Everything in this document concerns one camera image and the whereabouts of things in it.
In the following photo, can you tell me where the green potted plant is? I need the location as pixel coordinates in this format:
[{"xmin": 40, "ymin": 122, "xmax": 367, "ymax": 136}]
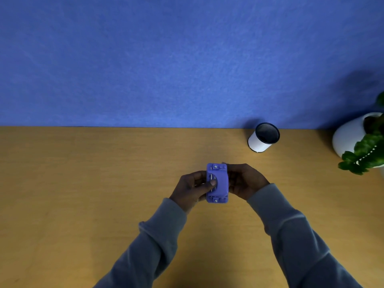
[{"xmin": 338, "ymin": 92, "xmax": 384, "ymax": 176}]

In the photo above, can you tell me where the white cylindrical pen holder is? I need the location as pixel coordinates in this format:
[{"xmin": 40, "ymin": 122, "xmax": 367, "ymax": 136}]
[{"xmin": 247, "ymin": 122, "xmax": 281, "ymax": 153}]

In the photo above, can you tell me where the person's left hand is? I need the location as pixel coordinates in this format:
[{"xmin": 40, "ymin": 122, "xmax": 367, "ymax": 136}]
[{"xmin": 169, "ymin": 171, "xmax": 217, "ymax": 214}]

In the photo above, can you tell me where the person's right hand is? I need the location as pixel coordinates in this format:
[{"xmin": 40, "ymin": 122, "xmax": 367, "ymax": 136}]
[{"xmin": 221, "ymin": 162, "xmax": 270, "ymax": 201}]

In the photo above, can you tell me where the person's left forearm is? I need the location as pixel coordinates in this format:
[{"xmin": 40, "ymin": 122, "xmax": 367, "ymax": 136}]
[{"xmin": 93, "ymin": 198, "xmax": 188, "ymax": 288}]

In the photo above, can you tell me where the white plant pot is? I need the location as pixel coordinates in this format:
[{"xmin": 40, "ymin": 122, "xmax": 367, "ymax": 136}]
[{"xmin": 332, "ymin": 112, "xmax": 384, "ymax": 169}]

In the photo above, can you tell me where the person's right forearm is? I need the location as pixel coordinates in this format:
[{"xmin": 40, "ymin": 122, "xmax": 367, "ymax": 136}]
[{"xmin": 247, "ymin": 183, "xmax": 365, "ymax": 288}]

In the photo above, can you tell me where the purple plastic hole punch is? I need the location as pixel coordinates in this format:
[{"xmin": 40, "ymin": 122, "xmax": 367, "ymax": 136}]
[{"xmin": 206, "ymin": 163, "xmax": 229, "ymax": 204}]

